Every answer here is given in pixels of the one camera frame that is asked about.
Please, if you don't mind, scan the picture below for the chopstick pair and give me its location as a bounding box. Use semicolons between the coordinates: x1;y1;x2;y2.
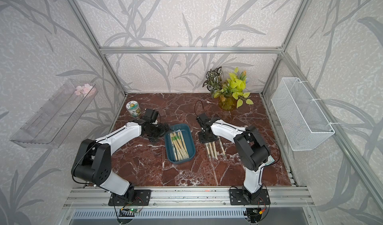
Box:
218;138;225;156
211;142;218;159
208;143;214;158
205;143;211;158

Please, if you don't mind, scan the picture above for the teal storage box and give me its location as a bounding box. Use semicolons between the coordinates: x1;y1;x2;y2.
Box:
165;124;196;165

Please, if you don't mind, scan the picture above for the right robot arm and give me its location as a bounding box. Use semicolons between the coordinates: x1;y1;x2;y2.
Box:
196;113;271;195

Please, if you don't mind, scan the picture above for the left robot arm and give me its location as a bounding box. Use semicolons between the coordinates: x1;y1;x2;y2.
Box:
71;119;170;196

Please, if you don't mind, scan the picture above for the small printed tin can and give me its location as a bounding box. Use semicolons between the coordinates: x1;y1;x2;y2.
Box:
126;101;141;117

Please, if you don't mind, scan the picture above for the potted green plant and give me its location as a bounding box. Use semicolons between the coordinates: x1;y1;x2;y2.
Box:
202;67;254;111

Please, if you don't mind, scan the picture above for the small teal alarm clock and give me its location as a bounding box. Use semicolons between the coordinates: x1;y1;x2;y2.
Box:
265;155;275;166

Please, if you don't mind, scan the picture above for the pink flower decoration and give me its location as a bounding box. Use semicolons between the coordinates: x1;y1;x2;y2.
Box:
74;83;97;98

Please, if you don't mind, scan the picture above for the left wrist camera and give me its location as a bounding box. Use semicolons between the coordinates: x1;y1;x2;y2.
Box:
141;109;159;124

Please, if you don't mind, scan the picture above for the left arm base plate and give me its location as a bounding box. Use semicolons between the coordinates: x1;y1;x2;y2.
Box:
108;190;152;207

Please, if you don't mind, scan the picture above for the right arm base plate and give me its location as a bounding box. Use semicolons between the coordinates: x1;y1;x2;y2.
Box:
229;186;270;206

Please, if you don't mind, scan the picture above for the white wire mesh basket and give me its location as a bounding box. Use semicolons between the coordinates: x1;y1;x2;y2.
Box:
271;77;335;151

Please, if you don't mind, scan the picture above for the aluminium front rail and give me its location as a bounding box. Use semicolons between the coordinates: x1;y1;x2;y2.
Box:
63;186;315;209

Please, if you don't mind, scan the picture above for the clear acrylic wall shelf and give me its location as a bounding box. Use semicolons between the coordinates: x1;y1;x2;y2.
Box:
10;79;98;149

